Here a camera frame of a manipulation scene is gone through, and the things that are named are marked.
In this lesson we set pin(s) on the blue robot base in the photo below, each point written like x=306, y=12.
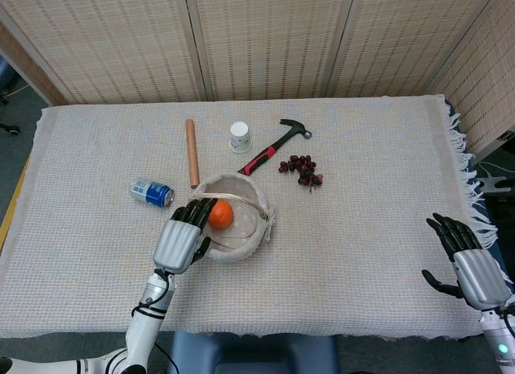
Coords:
x=253, y=354

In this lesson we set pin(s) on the beige waffle weave tablecloth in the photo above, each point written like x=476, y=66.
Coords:
x=342, y=249

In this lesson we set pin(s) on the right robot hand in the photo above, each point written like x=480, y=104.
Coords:
x=470, y=261

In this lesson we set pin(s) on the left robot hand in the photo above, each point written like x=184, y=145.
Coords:
x=179, y=241

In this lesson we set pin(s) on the blue and white drink can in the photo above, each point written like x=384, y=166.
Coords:
x=152, y=192

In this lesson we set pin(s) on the black and red claw hammer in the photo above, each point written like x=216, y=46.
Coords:
x=273, y=149

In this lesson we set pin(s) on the white paper cup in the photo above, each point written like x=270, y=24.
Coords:
x=240, y=138

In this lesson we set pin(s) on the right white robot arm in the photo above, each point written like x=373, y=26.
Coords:
x=499, y=338

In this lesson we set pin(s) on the beige fabric basket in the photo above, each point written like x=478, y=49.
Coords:
x=241, y=225

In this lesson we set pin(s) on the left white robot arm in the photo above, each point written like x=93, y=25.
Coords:
x=137, y=330

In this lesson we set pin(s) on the woven bamboo folding screen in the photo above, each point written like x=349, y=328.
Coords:
x=261, y=40

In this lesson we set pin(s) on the brown wooden rolling stick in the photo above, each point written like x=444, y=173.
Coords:
x=192, y=153

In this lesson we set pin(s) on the bunch of dark red grapes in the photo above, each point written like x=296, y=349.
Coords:
x=302, y=171

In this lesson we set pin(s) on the orange fruit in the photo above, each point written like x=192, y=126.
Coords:
x=221, y=214

